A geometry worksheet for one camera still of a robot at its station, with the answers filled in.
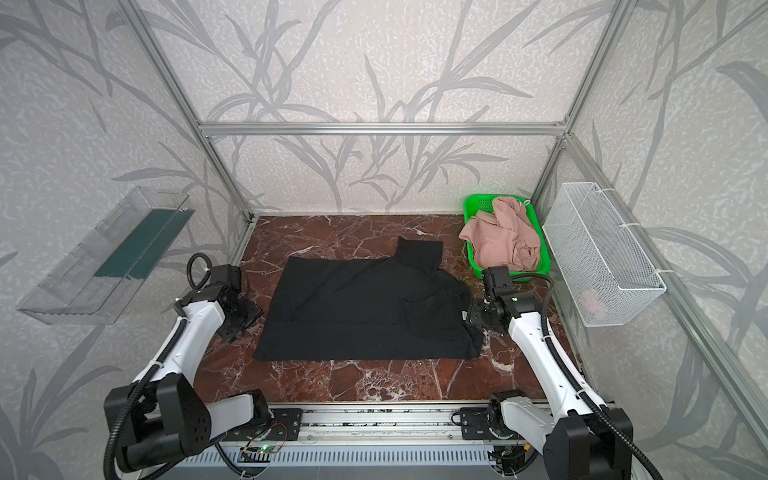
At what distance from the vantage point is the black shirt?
87 centimetres

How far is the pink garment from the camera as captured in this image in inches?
39.7

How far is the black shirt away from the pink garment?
0.15 metres
